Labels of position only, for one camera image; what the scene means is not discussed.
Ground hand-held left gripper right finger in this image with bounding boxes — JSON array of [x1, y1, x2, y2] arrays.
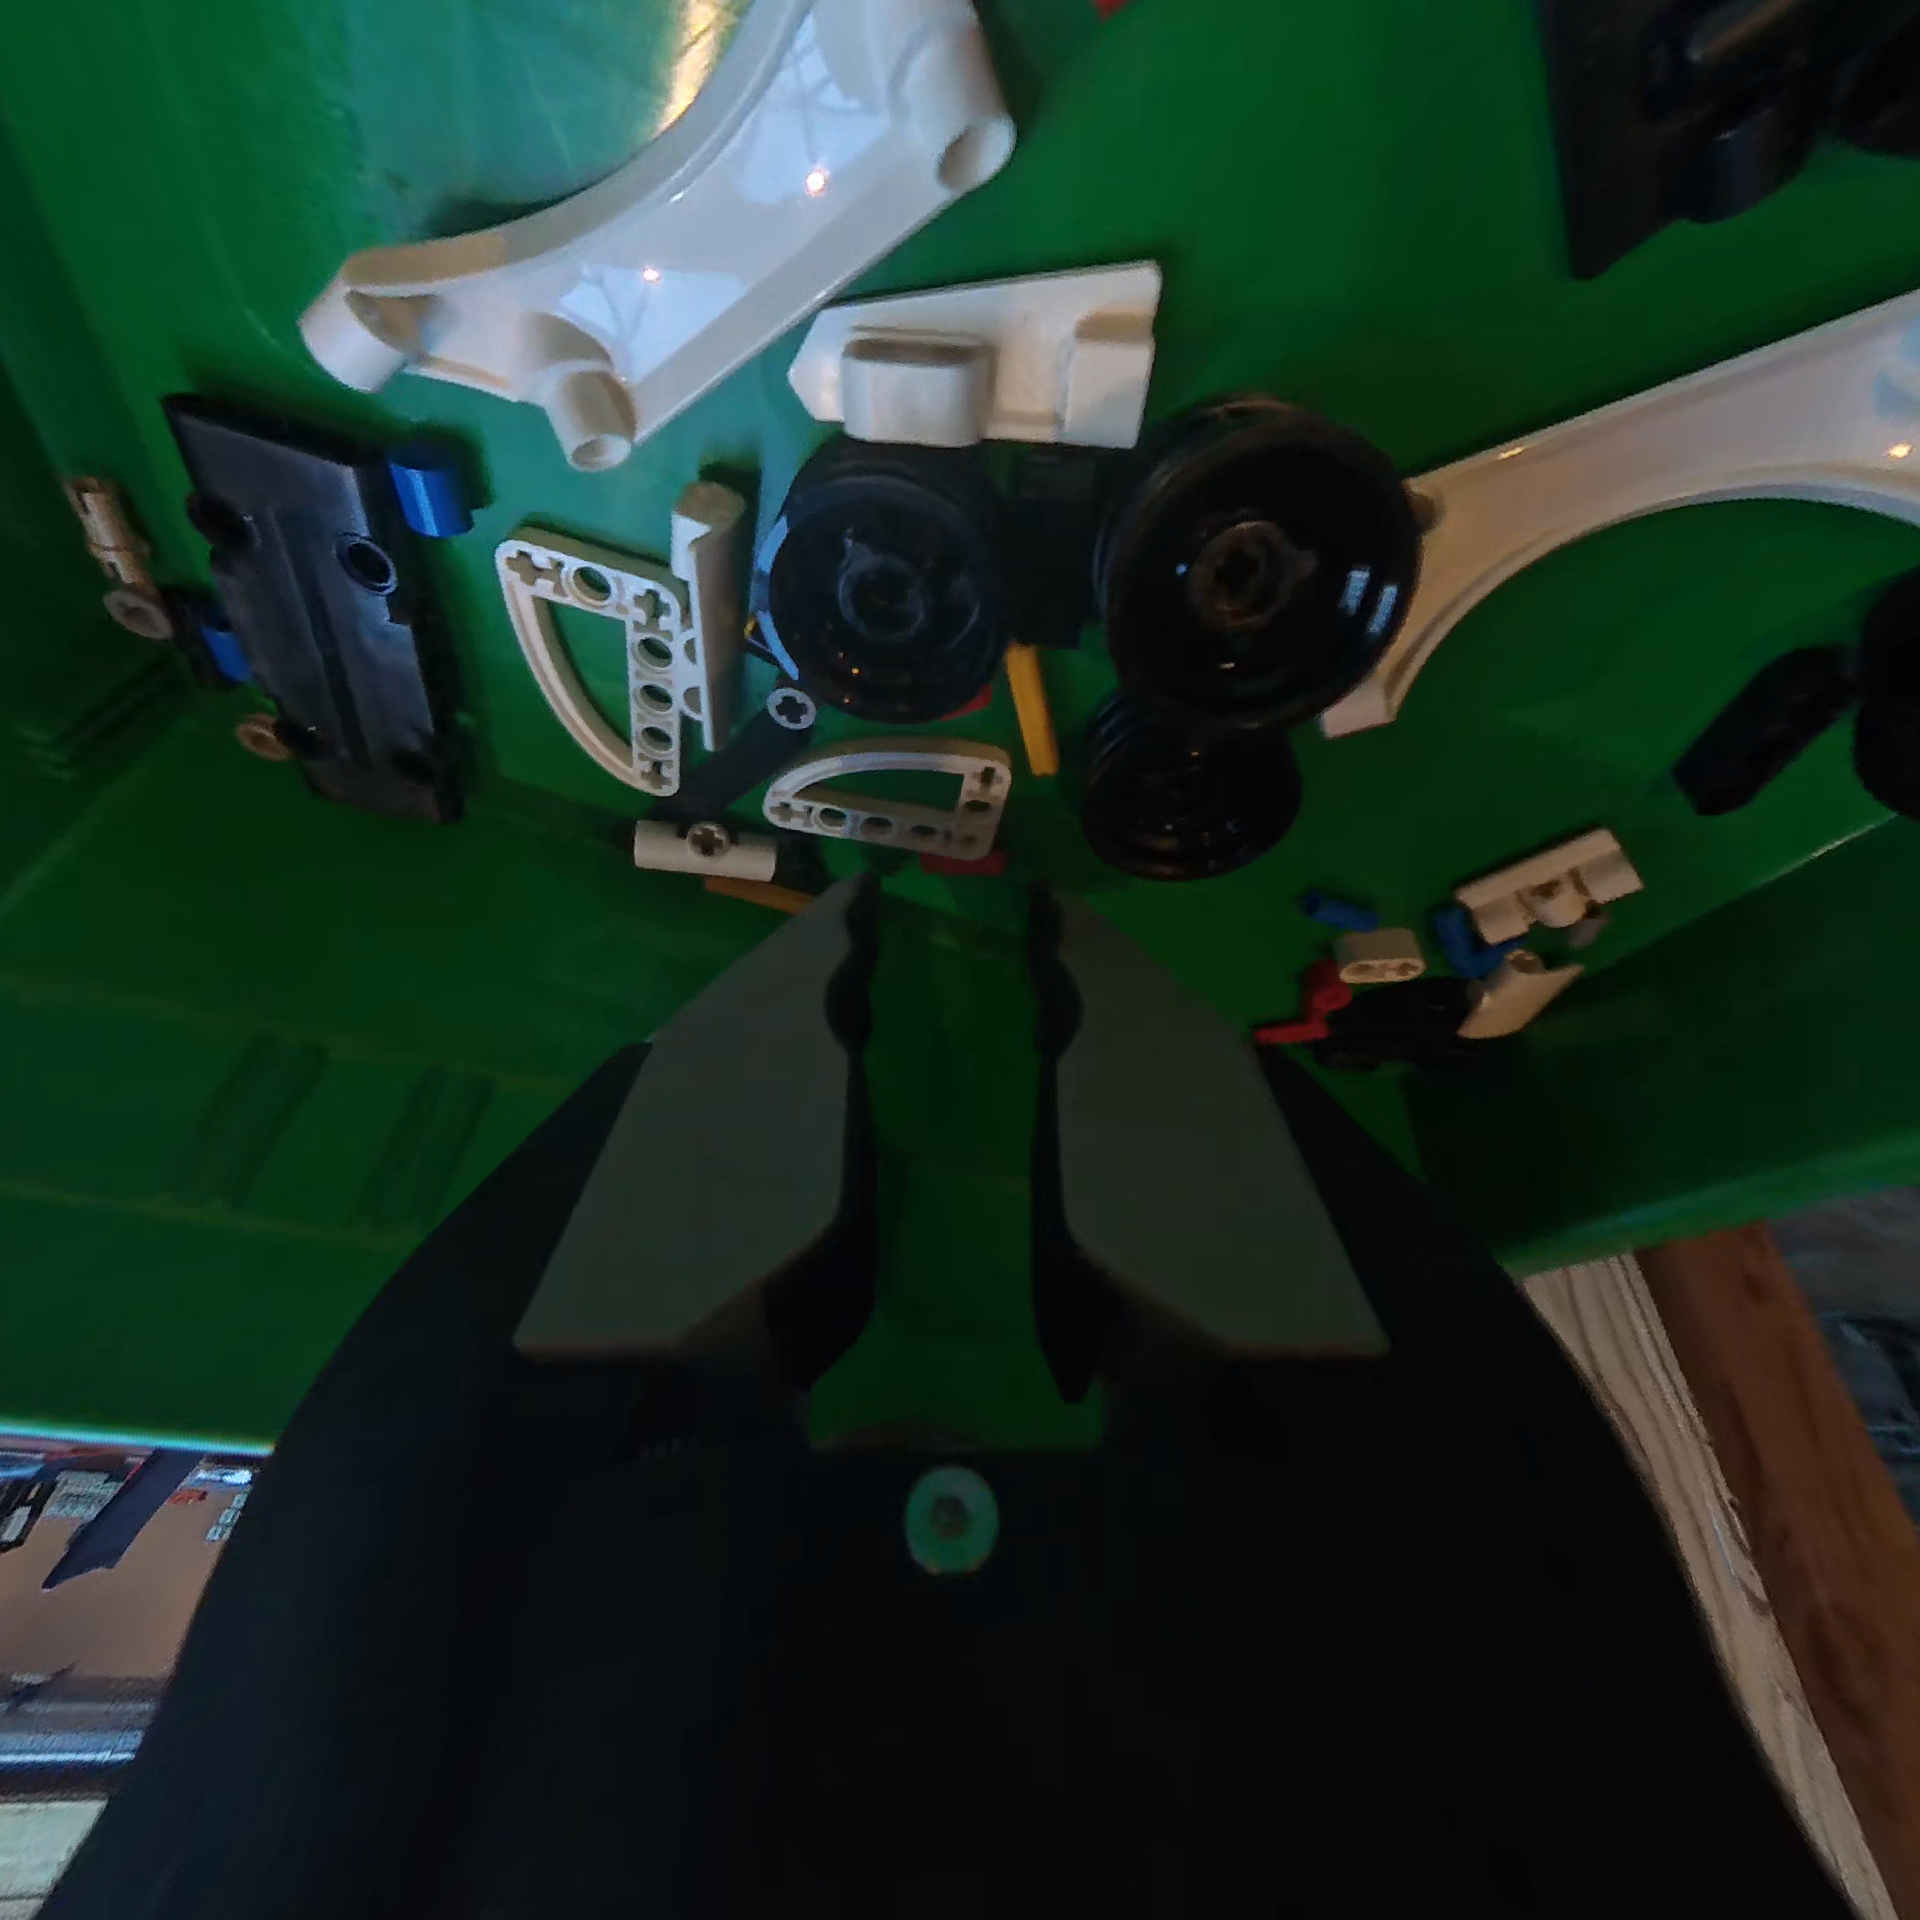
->
[[1027, 883, 1391, 1406]]

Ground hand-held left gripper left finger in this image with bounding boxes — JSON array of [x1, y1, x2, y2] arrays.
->
[[512, 875, 883, 1386]]

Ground small brick pieces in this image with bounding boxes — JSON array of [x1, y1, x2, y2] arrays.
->
[[58, 0, 1920, 1073]]

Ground green plastic bin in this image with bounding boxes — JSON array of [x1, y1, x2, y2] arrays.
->
[[0, 0, 1920, 1456]]

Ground white curved brick piece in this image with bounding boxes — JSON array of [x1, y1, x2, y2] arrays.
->
[[634, 815, 781, 878]]

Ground small white brick connector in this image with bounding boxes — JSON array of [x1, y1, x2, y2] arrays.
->
[[1452, 829, 1641, 932]]

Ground white half-round brick beam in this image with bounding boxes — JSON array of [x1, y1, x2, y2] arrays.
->
[[760, 738, 1014, 864]]

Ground grey brick panel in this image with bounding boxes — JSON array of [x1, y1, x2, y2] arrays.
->
[[671, 483, 748, 721]]

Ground wooden table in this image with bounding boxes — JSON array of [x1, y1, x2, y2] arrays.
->
[[1515, 1220, 1920, 1920]]

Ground white angled brick beam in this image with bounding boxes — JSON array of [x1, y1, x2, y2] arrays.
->
[[495, 526, 707, 795]]

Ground black brick panel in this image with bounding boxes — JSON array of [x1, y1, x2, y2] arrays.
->
[[162, 392, 468, 822]]

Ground white mudguard brick panel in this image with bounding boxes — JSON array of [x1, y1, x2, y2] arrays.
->
[[1320, 290, 1920, 741], [297, 0, 1014, 472]]

